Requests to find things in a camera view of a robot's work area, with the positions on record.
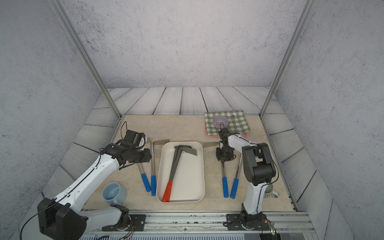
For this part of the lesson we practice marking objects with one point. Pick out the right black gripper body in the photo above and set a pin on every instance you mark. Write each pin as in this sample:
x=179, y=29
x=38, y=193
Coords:
x=224, y=154

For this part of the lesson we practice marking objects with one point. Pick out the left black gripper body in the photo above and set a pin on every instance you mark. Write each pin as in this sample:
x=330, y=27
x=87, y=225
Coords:
x=140, y=156

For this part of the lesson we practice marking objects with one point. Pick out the white rectangular storage tray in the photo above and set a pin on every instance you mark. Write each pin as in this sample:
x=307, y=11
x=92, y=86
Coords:
x=189, y=181

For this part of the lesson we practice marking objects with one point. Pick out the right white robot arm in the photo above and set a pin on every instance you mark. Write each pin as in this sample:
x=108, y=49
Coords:
x=259, y=169

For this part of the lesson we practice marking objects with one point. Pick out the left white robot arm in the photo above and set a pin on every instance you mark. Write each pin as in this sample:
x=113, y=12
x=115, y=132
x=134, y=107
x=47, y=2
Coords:
x=63, y=217

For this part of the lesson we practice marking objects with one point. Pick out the pink tray under cloth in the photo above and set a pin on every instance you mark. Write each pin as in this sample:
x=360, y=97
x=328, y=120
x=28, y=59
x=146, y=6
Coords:
x=217, y=135

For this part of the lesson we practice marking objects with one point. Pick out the green checkered cloth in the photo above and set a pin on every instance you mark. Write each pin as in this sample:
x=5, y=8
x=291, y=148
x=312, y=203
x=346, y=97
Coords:
x=237, y=122

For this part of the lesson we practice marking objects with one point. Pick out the small lilac bowl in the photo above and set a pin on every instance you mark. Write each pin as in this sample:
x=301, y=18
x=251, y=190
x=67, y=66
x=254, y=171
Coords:
x=220, y=122

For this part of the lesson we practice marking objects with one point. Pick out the light blue plastic cup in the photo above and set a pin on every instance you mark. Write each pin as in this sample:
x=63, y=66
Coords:
x=114, y=194

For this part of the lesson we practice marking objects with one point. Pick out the grey ribbed ceramic cup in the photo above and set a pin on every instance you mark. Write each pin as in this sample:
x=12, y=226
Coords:
x=270, y=192

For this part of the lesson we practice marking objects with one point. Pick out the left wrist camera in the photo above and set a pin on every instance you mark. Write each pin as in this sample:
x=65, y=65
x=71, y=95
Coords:
x=134, y=140

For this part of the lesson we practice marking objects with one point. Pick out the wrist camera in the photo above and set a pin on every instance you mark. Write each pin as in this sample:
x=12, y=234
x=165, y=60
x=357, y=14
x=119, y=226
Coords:
x=223, y=133
x=134, y=140

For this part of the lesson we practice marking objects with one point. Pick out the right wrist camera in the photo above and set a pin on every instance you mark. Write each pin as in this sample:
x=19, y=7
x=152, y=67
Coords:
x=223, y=133

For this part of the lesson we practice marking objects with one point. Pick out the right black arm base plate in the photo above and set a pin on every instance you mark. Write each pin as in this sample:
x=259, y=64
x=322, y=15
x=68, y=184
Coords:
x=244, y=221

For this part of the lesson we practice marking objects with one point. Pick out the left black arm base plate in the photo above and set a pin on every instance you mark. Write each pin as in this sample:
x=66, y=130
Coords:
x=131, y=223

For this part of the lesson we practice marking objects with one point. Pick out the aluminium front rail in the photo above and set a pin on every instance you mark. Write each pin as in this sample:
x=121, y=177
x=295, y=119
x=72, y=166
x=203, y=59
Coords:
x=209, y=226

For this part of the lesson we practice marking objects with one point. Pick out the left aluminium frame post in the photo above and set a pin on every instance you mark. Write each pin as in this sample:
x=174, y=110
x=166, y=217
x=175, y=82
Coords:
x=70, y=30

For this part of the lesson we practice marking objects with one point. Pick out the aluminium frame post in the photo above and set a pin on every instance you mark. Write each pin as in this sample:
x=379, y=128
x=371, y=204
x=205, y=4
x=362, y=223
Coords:
x=70, y=30
x=288, y=54

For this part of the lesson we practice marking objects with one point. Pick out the right aluminium frame post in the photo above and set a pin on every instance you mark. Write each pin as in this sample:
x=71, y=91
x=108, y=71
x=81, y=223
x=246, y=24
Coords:
x=288, y=54

